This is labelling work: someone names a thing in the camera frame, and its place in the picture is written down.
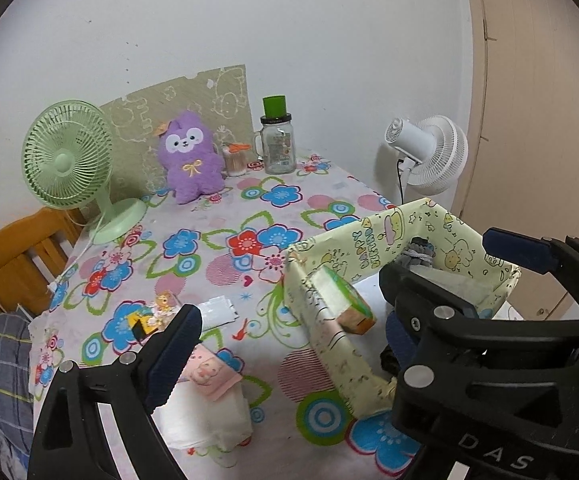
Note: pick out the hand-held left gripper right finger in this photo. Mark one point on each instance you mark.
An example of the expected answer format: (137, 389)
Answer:
(398, 336)

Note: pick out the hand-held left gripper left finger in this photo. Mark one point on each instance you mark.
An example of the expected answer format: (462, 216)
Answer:
(174, 355)

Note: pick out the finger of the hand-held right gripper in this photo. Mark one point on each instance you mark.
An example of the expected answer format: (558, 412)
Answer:
(429, 295)
(514, 252)

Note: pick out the pink pouch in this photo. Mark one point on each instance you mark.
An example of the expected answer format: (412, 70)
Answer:
(209, 372)

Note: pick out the yellow and black small item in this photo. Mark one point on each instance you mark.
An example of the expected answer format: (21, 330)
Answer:
(142, 326)

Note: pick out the dark grey knitted item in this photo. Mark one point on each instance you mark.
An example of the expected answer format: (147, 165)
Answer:
(419, 252)

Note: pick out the green and orange tissue pack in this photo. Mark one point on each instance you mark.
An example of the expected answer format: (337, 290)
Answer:
(347, 305)

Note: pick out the yellow cartoon print storage box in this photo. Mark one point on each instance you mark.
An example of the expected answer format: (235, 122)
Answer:
(334, 360)

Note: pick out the clear white tissue pack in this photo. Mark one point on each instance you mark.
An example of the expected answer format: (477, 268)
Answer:
(209, 420)

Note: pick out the floral tablecloth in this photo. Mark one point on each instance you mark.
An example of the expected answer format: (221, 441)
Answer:
(209, 260)

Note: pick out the white standing fan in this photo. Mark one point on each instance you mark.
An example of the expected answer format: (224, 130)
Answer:
(434, 152)

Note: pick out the beige door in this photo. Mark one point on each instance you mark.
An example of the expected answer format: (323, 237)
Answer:
(534, 110)

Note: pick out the wooden chair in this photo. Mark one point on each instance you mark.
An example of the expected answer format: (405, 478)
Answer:
(14, 260)

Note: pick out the purple plush toy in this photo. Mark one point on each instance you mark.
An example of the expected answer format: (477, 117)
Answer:
(189, 165)

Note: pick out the small toothpick holder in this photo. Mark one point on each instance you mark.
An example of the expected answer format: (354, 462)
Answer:
(235, 160)

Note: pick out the glass jar with green lid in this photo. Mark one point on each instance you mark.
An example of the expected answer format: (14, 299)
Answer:
(277, 147)

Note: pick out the green desk fan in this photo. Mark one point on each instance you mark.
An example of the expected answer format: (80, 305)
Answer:
(69, 160)

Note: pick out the green patterned board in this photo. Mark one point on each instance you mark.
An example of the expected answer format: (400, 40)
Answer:
(139, 105)

